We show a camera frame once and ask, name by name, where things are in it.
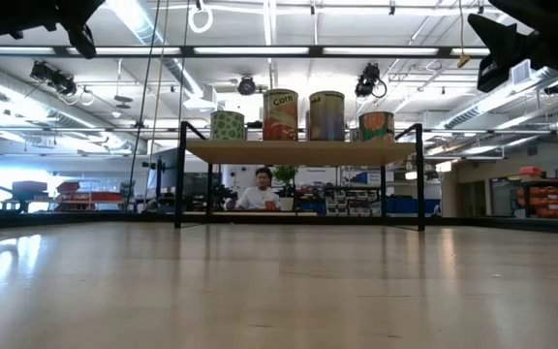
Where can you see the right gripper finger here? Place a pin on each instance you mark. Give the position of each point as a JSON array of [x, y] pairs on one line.
[[499, 70], [499, 39]]

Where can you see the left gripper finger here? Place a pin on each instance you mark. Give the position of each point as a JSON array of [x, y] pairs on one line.
[[84, 41]]

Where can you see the small orange and green can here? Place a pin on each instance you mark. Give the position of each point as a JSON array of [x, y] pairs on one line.
[[376, 127]]

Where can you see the small green dotted can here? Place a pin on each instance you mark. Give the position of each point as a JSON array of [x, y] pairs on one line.
[[227, 125]]

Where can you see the tall grey-purple can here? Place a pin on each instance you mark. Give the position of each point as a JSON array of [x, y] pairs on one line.
[[327, 115]]

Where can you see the tall orange corn can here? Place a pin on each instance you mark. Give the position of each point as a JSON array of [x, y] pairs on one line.
[[280, 115]]

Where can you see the wooden shelf with black legs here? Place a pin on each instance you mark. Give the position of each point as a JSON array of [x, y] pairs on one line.
[[298, 152]]

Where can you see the black overhead beam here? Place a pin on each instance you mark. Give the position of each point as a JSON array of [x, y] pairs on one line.
[[188, 51]]

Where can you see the red cart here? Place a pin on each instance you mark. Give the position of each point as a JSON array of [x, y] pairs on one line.
[[90, 196]]

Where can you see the blue storage bins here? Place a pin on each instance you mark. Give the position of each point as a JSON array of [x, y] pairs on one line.
[[410, 206]]

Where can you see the white storage drawers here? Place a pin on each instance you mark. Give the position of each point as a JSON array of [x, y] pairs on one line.
[[351, 208]]

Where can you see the person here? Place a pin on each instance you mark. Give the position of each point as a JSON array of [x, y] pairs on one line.
[[259, 198]]

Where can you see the green potted plant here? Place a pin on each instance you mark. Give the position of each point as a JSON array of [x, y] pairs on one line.
[[286, 177]]

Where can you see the black hanging camera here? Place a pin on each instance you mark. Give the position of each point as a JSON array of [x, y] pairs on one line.
[[368, 77], [246, 86], [53, 77]]

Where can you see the silver ceiling duct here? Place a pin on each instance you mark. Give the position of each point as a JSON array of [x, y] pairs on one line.
[[138, 24]]

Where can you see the black aluminium table frame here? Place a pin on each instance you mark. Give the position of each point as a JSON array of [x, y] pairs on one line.
[[66, 220]]

